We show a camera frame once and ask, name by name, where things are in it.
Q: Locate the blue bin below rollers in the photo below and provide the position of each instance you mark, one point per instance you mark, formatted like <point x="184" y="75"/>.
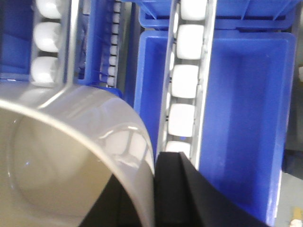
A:
<point x="246" y="116"/>

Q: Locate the left white roller track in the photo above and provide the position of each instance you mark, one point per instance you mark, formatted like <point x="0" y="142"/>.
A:
<point x="53" y="33"/>

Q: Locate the white plastic bin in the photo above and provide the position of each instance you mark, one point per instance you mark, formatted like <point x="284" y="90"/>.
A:
<point x="58" y="149"/>

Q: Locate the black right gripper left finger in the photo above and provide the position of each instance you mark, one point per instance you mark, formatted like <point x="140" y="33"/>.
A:
<point x="113" y="208"/>

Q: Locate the right middle roller track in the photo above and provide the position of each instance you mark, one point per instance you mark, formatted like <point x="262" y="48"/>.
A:
<point x="186" y="75"/>

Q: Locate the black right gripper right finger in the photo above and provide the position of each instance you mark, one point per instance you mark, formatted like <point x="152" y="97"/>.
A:
<point x="184" y="198"/>

